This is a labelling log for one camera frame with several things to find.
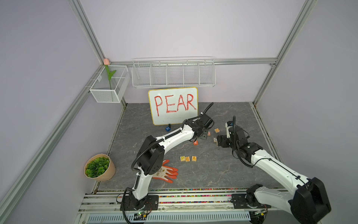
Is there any white wire basket small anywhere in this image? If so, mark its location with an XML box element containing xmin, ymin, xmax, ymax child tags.
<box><xmin>89</xmin><ymin>65</ymin><xmax>130</xmax><ymax>103</ymax></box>

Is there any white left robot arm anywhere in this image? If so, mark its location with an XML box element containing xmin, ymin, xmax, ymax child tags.
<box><xmin>131</xmin><ymin>114</ymin><xmax>214</xmax><ymax>201</ymax></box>

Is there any aluminium rail base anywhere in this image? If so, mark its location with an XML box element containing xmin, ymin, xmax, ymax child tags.
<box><xmin>75</xmin><ymin>188</ymin><xmax>276</xmax><ymax>224</ymax></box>

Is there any white wire shelf long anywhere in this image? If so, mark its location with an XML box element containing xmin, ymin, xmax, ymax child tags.
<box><xmin>131</xmin><ymin>57</ymin><xmax>216</xmax><ymax>89</ymax></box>

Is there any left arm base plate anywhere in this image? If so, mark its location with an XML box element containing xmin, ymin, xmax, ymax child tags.
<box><xmin>121</xmin><ymin>195</ymin><xmax>159</xmax><ymax>211</ymax></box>

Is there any orange grey work glove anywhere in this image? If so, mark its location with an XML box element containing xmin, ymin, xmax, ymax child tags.
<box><xmin>153</xmin><ymin>160</ymin><xmax>178</xmax><ymax>183</ymax></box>

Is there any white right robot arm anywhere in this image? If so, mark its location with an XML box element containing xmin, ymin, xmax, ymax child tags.
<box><xmin>217</xmin><ymin>119</ymin><xmax>332</xmax><ymax>224</ymax></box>

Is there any potted green plant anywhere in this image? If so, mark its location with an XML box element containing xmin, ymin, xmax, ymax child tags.
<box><xmin>84</xmin><ymin>154</ymin><xmax>116</xmax><ymax>181</ymax></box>

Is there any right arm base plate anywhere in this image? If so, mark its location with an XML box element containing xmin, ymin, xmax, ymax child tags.
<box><xmin>230</xmin><ymin>194</ymin><xmax>266</xmax><ymax>209</ymax></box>

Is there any yellow framed whiteboard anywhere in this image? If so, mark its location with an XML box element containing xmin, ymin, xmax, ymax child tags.
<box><xmin>148</xmin><ymin>87</ymin><xmax>200</xmax><ymax>126</ymax></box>

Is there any artificial tulip flower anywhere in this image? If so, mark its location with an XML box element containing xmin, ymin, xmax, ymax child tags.
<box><xmin>103</xmin><ymin>58</ymin><xmax>116</xmax><ymax>90</ymax></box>

